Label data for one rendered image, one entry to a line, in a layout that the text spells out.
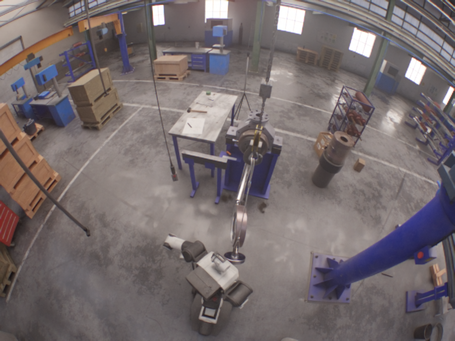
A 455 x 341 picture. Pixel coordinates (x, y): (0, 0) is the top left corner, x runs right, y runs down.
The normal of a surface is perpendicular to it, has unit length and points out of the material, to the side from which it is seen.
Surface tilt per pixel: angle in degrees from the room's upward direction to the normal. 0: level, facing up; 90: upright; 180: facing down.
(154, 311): 0
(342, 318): 0
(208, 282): 9
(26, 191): 90
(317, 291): 0
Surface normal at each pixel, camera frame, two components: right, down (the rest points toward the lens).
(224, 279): 0.08, -0.76
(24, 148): 0.95, 0.26
